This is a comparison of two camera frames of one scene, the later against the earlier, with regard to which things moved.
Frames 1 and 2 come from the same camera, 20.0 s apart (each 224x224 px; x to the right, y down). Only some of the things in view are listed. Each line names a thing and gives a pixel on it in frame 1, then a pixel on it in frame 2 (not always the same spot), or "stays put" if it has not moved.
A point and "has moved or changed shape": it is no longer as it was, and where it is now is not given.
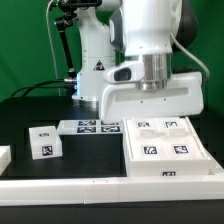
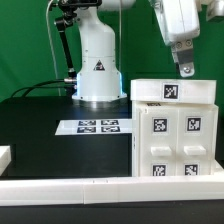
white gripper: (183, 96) to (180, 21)
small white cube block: (45, 142) has moved or changed shape
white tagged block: (180, 140) to (195, 141)
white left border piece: (5, 158) stays put
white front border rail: (18, 193) stays put
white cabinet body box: (163, 146) has moved or changed shape
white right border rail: (214, 166) stays put
